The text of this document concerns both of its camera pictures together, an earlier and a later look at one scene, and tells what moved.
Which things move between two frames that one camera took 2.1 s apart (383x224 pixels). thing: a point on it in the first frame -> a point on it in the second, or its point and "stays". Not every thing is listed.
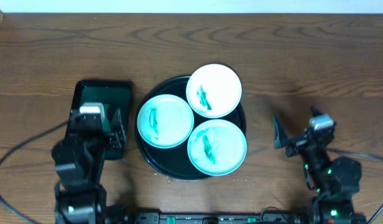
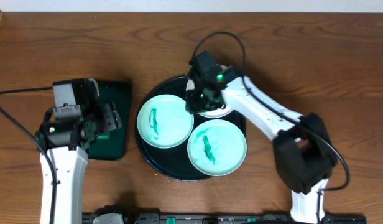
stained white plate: x=217 y=147 stays
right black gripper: x=297 y=145 -> x=195 y=106
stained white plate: x=165 y=121 stays
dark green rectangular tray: x=113 y=94 stays
